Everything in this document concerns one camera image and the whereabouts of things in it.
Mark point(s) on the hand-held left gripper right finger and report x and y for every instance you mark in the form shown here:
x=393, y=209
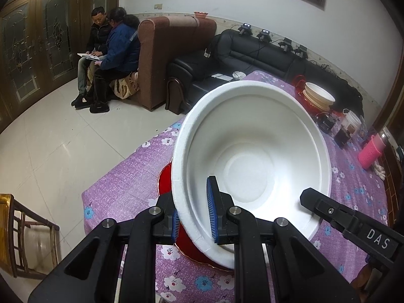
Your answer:
x=212, y=208

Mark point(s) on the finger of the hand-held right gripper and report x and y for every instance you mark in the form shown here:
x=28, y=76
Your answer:
x=328, y=210

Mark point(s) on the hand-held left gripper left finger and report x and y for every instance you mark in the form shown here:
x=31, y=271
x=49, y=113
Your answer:
x=175, y=227

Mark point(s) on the large white foam bowl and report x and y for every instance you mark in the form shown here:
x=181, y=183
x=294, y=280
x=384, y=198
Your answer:
x=252, y=132

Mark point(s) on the stack of plates and dishes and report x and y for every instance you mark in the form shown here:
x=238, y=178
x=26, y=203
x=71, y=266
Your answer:
x=315, y=102

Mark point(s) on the red plate with gold rim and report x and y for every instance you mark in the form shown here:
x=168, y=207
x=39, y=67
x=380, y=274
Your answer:
x=164, y=183

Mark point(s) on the white gloves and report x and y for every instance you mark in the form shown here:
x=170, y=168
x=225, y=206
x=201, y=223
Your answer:
x=380, y=172

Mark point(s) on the purple floral tablecloth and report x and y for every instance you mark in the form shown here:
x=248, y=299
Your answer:
x=126, y=180

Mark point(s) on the flask in pink knit sleeve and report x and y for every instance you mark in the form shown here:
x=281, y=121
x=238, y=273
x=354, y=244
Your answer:
x=371, y=153

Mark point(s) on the dark jar with cork lid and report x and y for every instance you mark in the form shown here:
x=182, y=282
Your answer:
x=343, y=135

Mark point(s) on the black jar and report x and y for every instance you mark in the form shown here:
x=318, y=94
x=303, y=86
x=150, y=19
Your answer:
x=326, y=122

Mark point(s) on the white plastic container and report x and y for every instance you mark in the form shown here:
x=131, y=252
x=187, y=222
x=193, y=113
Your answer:
x=353, y=121

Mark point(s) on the white flat card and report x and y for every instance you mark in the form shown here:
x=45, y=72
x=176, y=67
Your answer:
x=221, y=76

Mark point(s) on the white round dish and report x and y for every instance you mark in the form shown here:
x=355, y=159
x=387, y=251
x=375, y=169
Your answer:
x=239, y=75

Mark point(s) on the patterned blanket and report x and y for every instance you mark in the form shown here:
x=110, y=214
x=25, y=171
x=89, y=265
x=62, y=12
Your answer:
x=124, y=86

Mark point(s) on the wooden chair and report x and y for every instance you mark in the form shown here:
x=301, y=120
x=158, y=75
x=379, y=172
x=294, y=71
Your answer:
x=22, y=236

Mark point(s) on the black leather sofa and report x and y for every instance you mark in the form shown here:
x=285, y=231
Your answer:
x=252, y=60

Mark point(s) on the brown armchair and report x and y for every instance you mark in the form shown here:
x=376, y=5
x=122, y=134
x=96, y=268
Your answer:
x=164, y=56

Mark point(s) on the open booklet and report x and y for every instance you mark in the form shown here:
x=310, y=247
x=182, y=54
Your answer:
x=90, y=56

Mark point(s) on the wooden glass-panel doors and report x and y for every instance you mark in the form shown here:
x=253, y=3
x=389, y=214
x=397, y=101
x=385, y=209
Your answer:
x=47, y=38

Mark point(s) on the black camera device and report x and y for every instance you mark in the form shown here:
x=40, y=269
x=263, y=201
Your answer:
x=245, y=29
x=285, y=44
x=264, y=35
x=301, y=51

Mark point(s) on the wall socket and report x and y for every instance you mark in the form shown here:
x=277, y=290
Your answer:
x=158, y=6

